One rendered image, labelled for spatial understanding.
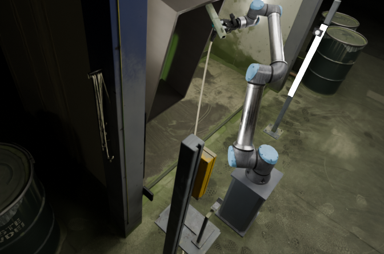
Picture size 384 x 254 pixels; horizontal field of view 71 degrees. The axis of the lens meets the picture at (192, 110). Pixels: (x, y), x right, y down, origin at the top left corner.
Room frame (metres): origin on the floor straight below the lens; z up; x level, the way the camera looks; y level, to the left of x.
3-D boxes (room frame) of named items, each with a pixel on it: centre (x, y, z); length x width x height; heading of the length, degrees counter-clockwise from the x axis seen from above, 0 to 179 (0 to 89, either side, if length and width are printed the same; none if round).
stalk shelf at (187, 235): (0.71, -0.10, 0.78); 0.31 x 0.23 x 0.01; 57
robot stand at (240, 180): (1.28, -0.59, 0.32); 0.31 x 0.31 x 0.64; 57
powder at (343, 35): (3.74, -1.93, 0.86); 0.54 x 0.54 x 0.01
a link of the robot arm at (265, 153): (1.28, -0.58, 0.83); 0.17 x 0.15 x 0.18; 96
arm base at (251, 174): (1.28, -0.59, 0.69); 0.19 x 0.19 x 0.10
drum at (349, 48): (3.74, -1.93, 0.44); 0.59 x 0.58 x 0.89; 162
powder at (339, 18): (4.38, -2.04, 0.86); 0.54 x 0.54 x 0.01
